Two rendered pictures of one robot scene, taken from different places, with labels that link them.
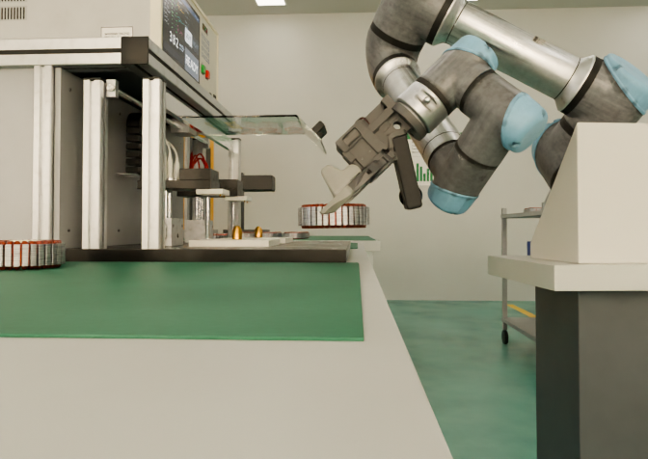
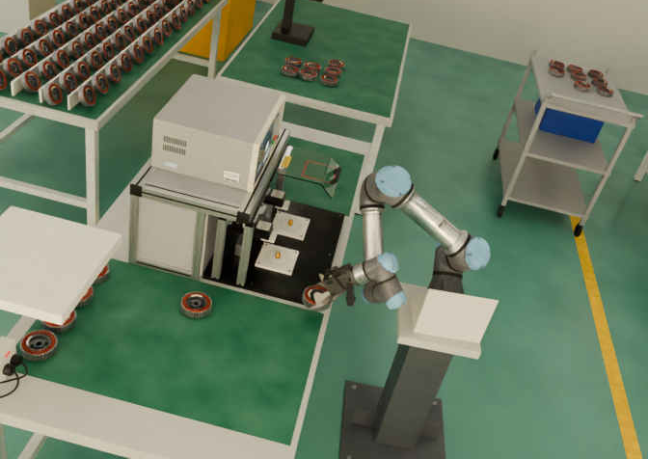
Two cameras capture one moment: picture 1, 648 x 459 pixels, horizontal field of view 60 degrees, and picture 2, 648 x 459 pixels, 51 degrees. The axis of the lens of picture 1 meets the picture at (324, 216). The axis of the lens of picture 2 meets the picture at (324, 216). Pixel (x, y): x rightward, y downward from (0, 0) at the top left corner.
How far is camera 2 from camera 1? 1.99 m
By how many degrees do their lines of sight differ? 36
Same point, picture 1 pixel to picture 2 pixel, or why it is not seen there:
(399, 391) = not seen: outside the picture
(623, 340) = (426, 353)
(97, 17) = (223, 165)
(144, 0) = (247, 163)
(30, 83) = (194, 214)
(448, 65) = (375, 269)
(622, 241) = (434, 329)
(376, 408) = not seen: outside the picture
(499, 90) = (389, 289)
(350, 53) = not seen: outside the picture
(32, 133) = (193, 232)
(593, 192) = (427, 311)
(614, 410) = (415, 371)
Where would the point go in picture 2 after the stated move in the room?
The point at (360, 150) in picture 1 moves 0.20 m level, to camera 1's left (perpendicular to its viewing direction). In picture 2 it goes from (332, 286) to (278, 274)
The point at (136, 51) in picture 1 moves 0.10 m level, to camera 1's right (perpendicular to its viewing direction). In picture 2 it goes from (243, 219) to (271, 225)
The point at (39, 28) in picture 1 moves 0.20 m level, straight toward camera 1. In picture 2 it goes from (192, 161) to (203, 192)
